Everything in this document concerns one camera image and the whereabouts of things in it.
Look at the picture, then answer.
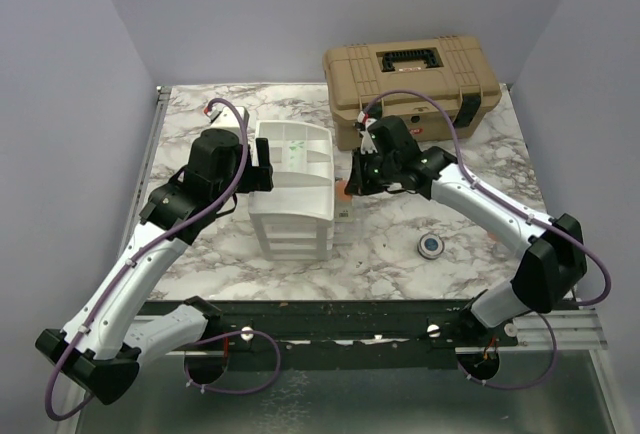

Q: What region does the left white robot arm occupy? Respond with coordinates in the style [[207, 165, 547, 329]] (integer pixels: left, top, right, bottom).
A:
[[35, 128, 274, 405]]

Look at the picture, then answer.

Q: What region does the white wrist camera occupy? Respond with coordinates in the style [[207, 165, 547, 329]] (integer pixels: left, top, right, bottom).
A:
[[205, 105, 255, 137], [355, 111, 377, 154]]

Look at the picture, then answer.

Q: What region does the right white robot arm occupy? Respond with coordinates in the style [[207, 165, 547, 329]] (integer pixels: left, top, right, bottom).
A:
[[345, 116, 587, 345]]

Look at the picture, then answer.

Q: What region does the orange round makeup sponge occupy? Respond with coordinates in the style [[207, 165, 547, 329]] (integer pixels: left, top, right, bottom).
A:
[[336, 183, 352, 202]]

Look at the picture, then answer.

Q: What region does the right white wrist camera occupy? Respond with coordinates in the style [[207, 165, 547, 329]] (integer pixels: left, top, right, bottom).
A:
[[355, 111, 377, 154]]

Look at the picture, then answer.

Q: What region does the round compact with lid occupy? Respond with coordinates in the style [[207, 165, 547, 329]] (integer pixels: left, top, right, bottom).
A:
[[417, 233, 445, 260]]

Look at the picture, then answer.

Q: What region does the tan plastic toolbox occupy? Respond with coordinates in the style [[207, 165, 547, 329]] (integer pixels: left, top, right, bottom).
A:
[[323, 36, 502, 151]]

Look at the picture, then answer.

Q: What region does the white plastic drawer organizer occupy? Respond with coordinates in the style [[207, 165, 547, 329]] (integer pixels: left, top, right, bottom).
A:
[[248, 120, 362, 261]]

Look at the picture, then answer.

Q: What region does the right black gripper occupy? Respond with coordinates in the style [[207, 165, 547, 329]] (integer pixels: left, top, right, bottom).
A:
[[345, 146, 398, 197]]

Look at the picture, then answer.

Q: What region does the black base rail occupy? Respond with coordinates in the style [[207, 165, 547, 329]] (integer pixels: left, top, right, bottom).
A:
[[134, 298, 521, 371]]

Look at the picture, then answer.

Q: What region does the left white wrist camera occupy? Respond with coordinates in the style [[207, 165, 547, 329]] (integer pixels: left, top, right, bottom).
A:
[[205, 105, 255, 137]]

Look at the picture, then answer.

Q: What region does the small cream sachet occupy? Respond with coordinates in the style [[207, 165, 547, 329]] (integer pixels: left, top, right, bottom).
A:
[[334, 201, 354, 222]]

